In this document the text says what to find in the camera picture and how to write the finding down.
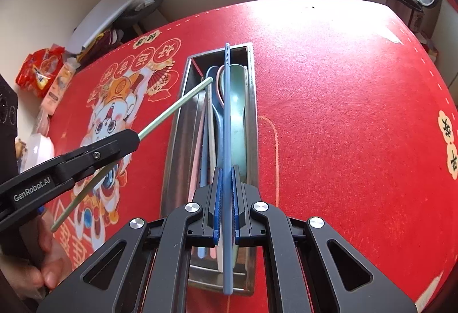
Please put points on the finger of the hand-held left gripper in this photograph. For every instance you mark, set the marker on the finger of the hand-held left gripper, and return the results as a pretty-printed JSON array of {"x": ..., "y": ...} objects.
[{"x": 107, "y": 148}]

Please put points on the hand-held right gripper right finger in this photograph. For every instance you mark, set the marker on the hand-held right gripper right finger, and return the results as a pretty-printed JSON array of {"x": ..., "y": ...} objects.
[{"x": 236, "y": 205}]

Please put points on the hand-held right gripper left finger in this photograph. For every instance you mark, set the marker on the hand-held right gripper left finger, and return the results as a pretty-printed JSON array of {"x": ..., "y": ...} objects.
[{"x": 217, "y": 205}]

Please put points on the blue chopstick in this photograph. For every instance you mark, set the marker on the blue chopstick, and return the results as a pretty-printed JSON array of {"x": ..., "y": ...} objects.
[
  {"x": 204, "y": 155},
  {"x": 227, "y": 120}
]

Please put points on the pink chopstick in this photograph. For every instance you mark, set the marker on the pink chopstick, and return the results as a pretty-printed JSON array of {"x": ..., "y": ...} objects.
[{"x": 196, "y": 155}]

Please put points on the steel utensil tray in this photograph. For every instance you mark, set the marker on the steel utensil tray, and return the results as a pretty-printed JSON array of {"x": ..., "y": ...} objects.
[{"x": 179, "y": 155}]

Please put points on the green chopstick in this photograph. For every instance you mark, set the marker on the green chopstick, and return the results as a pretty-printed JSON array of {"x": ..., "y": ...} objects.
[{"x": 168, "y": 112}]

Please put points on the cream chopstick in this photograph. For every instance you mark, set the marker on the cream chopstick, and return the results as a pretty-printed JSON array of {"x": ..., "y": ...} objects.
[{"x": 211, "y": 134}]

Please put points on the green spoon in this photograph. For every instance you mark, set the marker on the green spoon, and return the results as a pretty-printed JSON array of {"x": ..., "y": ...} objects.
[{"x": 238, "y": 127}]

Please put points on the blue spoon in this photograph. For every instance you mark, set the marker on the blue spoon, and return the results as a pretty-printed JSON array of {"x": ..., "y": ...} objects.
[{"x": 216, "y": 112}]

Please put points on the pink spoon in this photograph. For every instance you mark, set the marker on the pink spoon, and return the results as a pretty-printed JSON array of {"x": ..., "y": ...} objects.
[{"x": 221, "y": 84}]

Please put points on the person's left hand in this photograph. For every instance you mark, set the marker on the person's left hand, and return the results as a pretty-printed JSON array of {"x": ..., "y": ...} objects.
[{"x": 53, "y": 263}]

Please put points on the white lidded pot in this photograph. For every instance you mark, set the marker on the white lidded pot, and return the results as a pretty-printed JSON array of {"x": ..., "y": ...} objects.
[{"x": 37, "y": 152}]

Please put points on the peach snack packet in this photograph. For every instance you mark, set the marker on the peach snack packet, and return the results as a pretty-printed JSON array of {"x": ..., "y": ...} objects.
[{"x": 57, "y": 87}]

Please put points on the black appliance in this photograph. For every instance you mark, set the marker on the black appliance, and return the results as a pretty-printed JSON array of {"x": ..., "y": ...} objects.
[{"x": 7, "y": 102}]

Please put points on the red snack packet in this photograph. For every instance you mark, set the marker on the red snack packet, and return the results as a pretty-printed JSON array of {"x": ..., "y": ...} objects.
[{"x": 37, "y": 71}]

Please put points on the white folded board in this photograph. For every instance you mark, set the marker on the white folded board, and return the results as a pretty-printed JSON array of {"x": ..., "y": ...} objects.
[{"x": 103, "y": 16}]

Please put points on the dark round stool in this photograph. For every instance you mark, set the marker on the dark round stool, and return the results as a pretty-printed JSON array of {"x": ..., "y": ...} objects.
[{"x": 143, "y": 9}]

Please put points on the colourful printed bag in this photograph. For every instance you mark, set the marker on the colourful printed bag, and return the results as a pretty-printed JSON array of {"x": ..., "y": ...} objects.
[{"x": 432, "y": 50}]

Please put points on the rice cooker with open lid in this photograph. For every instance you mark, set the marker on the rice cooker with open lid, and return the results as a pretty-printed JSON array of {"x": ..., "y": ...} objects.
[{"x": 408, "y": 5}]

